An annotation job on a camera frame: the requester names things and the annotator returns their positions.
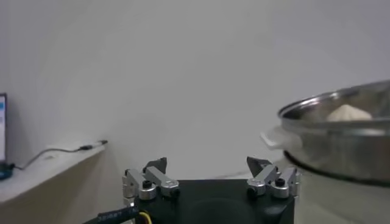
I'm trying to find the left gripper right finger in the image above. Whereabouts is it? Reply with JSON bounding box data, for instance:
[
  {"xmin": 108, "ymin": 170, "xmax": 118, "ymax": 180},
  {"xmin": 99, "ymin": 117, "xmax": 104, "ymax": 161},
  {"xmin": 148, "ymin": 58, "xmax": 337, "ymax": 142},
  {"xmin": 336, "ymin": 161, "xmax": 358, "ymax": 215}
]
[{"xmin": 246, "ymin": 156, "xmax": 302, "ymax": 201}]

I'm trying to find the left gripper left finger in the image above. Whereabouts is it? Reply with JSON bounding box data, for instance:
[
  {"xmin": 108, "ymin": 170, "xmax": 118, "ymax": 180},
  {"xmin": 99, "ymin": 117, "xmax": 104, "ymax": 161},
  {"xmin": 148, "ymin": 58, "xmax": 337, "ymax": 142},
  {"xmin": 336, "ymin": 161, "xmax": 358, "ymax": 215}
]
[{"xmin": 121, "ymin": 156, "xmax": 181, "ymax": 206}]

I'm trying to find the white steamed baozi bun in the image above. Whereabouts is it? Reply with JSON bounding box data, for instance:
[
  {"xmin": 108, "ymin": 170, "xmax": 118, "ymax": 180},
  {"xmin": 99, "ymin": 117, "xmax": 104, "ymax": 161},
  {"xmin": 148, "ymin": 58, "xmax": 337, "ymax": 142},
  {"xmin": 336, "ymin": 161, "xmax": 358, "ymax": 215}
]
[{"xmin": 325, "ymin": 103, "xmax": 373, "ymax": 122}]

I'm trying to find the perforated steel steamer basket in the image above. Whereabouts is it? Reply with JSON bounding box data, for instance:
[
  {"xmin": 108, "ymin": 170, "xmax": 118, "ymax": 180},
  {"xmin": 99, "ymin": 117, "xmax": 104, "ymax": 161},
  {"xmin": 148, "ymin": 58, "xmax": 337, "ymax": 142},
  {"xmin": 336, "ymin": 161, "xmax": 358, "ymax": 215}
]
[{"xmin": 277, "ymin": 79, "xmax": 390, "ymax": 187}]

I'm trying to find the cream electric cooking pot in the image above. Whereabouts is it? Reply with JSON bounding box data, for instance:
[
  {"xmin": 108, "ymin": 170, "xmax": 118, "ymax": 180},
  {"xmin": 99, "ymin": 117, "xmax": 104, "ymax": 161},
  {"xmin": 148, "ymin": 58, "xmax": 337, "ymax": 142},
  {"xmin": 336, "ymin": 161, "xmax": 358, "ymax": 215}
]
[{"xmin": 260, "ymin": 126, "xmax": 390, "ymax": 224}]

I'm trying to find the white side table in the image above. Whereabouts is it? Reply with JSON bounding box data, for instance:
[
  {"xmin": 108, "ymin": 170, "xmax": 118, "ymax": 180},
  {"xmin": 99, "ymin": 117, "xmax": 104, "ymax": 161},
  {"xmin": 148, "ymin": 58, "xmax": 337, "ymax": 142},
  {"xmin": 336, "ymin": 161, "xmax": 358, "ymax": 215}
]
[{"xmin": 0, "ymin": 142, "xmax": 107, "ymax": 224}]

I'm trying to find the dark computer monitor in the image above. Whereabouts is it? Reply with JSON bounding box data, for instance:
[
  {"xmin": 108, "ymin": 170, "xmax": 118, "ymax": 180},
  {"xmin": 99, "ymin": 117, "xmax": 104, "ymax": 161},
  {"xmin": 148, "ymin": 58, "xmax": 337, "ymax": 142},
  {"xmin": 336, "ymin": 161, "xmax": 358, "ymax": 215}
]
[{"xmin": 0, "ymin": 92, "xmax": 9, "ymax": 165}]

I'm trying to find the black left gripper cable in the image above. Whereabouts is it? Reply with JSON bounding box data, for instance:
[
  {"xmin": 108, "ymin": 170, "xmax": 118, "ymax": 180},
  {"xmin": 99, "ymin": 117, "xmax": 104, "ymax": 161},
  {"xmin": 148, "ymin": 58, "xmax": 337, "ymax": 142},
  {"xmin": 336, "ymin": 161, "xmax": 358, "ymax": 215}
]
[{"xmin": 82, "ymin": 204, "xmax": 153, "ymax": 224}]

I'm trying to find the black cable with plug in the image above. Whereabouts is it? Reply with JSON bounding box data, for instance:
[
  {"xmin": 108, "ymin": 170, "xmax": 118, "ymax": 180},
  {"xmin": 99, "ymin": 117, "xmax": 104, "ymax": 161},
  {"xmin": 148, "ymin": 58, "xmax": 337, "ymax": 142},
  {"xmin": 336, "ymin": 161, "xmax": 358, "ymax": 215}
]
[{"xmin": 13, "ymin": 139, "xmax": 109, "ymax": 171}]

